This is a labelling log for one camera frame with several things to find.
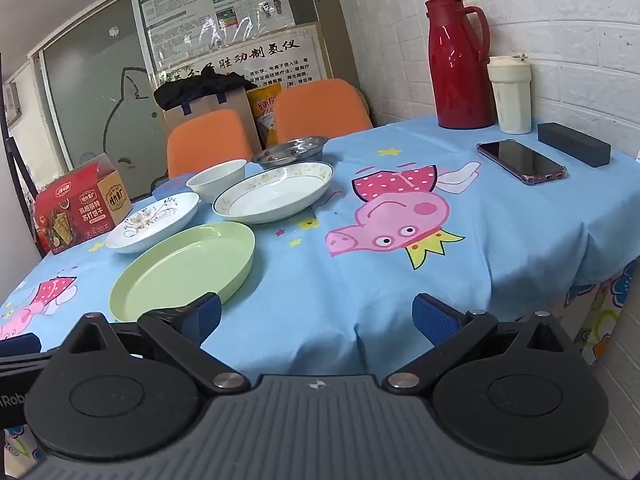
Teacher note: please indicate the white floral plate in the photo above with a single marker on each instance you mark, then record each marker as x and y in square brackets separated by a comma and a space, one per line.
[150, 220]

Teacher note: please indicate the metal plate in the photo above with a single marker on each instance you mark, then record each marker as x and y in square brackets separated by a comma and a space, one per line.
[295, 150]

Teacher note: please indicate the white tumbler cup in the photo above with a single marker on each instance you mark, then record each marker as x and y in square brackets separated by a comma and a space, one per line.
[510, 95]

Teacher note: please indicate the light green plate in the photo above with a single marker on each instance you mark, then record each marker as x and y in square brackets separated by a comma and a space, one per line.
[185, 265]

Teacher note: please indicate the glass door with cartoon drawing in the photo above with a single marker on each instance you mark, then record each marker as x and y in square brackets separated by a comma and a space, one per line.
[90, 90]

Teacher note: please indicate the yellow snack bag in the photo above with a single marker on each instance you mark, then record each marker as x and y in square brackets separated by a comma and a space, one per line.
[264, 115]

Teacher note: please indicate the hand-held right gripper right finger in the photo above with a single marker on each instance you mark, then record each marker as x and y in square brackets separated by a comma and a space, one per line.
[435, 317]

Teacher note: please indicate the black rectangular box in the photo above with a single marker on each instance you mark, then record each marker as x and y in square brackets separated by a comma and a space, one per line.
[575, 142]

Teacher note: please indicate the white gold-rimmed plate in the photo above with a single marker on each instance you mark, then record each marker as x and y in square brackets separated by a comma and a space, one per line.
[270, 197]

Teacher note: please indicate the black cloth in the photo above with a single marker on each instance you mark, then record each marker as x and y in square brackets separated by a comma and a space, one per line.
[197, 87]

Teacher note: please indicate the red thermos jug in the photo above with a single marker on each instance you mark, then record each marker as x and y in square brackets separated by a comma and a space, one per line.
[457, 70]

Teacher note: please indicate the blue cartoon tablecloth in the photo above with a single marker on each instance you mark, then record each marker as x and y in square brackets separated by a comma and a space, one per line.
[350, 285]

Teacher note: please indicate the smartphone in clear case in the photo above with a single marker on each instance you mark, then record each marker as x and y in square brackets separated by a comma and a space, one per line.
[522, 160]

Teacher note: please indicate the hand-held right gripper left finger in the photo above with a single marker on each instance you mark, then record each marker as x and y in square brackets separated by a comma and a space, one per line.
[207, 310]

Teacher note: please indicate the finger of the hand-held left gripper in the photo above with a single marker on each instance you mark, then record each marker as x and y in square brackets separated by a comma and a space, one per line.
[20, 344]

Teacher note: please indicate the floral under tablecloth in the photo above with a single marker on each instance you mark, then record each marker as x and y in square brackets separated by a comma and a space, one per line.
[600, 310]

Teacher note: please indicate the black metal stand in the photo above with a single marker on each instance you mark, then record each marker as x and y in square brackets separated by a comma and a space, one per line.
[15, 170]

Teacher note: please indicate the white text poster board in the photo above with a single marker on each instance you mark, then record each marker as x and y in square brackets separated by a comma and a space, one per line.
[280, 55]

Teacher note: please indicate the orange chair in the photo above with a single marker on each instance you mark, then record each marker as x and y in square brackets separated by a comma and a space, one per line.
[320, 107]
[210, 140]

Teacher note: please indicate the brown paper bag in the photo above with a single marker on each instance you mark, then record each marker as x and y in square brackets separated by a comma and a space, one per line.
[225, 105]

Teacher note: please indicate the white bowl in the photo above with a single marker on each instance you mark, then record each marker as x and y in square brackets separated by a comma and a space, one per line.
[215, 180]

